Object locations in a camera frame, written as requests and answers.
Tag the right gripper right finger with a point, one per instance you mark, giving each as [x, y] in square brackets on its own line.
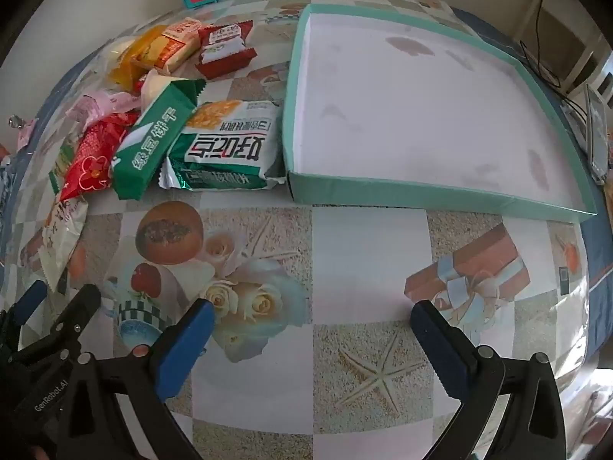
[532, 426]

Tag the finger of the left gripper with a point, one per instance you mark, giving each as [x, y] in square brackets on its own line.
[63, 339]
[24, 308]

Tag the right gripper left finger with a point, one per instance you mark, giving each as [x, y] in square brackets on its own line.
[91, 424]

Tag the white rice cake packet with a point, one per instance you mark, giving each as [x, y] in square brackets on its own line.
[61, 233]

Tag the red flower snack packet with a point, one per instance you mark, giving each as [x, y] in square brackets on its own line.
[90, 169]

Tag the green yellow snack packet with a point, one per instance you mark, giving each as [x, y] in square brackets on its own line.
[63, 161]

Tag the green mung bean cake packet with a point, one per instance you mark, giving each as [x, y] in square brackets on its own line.
[142, 151]

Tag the pink snack packet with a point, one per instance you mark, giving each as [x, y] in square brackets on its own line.
[96, 105]

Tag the green white cracker packet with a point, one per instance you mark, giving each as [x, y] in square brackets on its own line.
[227, 145]

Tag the yellow transparent cake packet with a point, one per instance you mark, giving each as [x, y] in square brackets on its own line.
[127, 71]

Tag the pale yellow jelly cup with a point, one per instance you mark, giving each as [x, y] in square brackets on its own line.
[153, 84]

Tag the orange swiss roll packet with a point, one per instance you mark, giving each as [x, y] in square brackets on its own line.
[170, 46]

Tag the red milk biscuit packet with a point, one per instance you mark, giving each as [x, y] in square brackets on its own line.
[224, 49]

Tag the clear round bun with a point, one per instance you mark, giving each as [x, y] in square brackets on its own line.
[111, 55]

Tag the checkered printed tablecloth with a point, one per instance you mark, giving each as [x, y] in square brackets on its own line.
[311, 355]

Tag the small pink sachet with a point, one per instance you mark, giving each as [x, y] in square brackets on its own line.
[25, 132]

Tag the tablet device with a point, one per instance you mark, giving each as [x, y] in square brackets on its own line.
[597, 139]

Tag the teal shallow box tray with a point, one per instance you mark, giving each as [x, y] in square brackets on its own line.
[392, 110]

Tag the white shelf cabinet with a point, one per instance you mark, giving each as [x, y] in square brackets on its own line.
[568, 45]

